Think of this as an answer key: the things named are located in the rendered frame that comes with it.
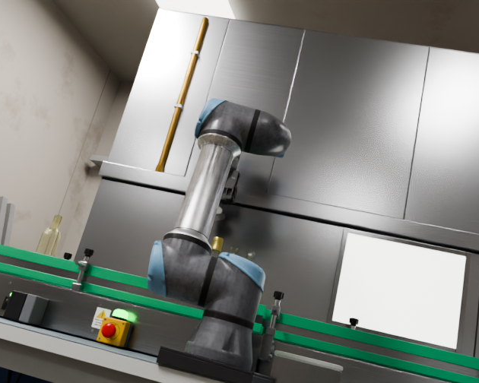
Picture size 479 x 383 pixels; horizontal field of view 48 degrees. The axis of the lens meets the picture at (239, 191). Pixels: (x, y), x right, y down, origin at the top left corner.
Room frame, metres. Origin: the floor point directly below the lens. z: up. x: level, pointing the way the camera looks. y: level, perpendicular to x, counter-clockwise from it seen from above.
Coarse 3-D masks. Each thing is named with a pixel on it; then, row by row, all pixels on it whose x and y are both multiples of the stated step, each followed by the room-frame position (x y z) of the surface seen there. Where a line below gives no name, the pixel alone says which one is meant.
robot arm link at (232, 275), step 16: (224, 256) 1.19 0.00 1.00; (208, 272) 1.17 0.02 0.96; (224, 272) 1.17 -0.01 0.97; (240, 272) 1.17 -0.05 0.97; (256, 272) 1.18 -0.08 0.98; (208, 288) 1.17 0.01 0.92; (224, 288) 1.17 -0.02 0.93; (240, 288) 1.17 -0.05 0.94; (256, 288) 1.18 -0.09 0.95; (208, 304) 1.19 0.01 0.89; (224, 304) 1.17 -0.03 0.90; (240, 304) 1.17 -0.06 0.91; (256, 304) 1.19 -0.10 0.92
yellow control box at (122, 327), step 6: (108, 318) 1.56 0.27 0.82; (114, 318) 1.56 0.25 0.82; (102, 324) 1.57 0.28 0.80; (114, 324) 1.56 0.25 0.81; (120, 324) 1.56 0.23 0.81; (126, 324) 1.56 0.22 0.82; (132, 324) 1.62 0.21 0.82; (120, 330) 1.56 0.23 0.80; (126, 330) 1.58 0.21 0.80; (102, 336) 1.56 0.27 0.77; (114, 336) 1.56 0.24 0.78; (120, 336) 1.56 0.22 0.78; (126, 336) 1.59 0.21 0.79; (102, 342) 1.57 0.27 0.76; (108, 342) 1.56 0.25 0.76; (114, 342) 1.56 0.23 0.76; (120, 342) 1.56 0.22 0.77; (126, 342) 1.61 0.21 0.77
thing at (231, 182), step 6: (228, 174) 1.74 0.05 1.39; (234, 174) 1.73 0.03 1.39; (228, 180) 1.74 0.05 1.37; (234, 180) 1.73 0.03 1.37; (228, 186) 1.72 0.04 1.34; (234, 186) 1.72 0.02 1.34; (228, 192) 1.73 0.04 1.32; (234, 192) 1.75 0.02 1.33; (222, 198) 1.73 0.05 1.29; (228, 198) 1.72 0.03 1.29; (234, 198) 1.78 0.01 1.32
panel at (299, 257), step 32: (224, 224) 1.87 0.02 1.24; (256, 224) 1.85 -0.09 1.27; (288, 224) 1.83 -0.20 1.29; (320, 224) 1.81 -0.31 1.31; (256, 256) 1.85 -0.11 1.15; (288, 256) 1.83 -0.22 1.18; (320, 256) 1.81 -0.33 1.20; (288, 288) 1.83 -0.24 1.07; (320, 288) 1.81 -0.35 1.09; (320, 320) 1.80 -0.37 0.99
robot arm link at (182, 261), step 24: (216, 120) 1.23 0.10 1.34; (240, 120) 1.23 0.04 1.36; (216, 144) 1.23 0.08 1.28; (240, 144) 1.26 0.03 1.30; (216, 168) 1.23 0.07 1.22; (192, 192) 1.22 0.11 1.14; (216, 192) 1.23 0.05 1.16; (192, 216) 1.20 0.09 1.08; (168, 240) 1.19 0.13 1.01; (192, 240) 1.18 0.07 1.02; (168, 264) 1.17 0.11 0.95; (192, 264) 1.17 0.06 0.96; (168, 288) 1.18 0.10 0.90; (192, 288) 1.17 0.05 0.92
